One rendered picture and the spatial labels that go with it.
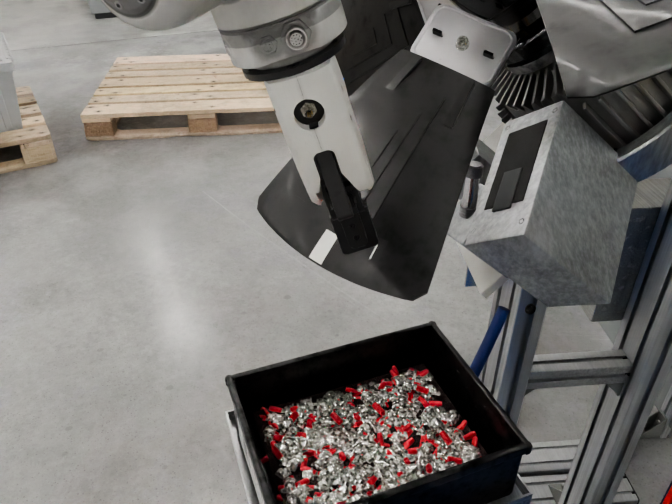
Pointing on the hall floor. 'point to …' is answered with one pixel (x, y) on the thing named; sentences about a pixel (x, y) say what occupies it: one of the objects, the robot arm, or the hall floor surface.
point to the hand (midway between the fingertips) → (354, 226)
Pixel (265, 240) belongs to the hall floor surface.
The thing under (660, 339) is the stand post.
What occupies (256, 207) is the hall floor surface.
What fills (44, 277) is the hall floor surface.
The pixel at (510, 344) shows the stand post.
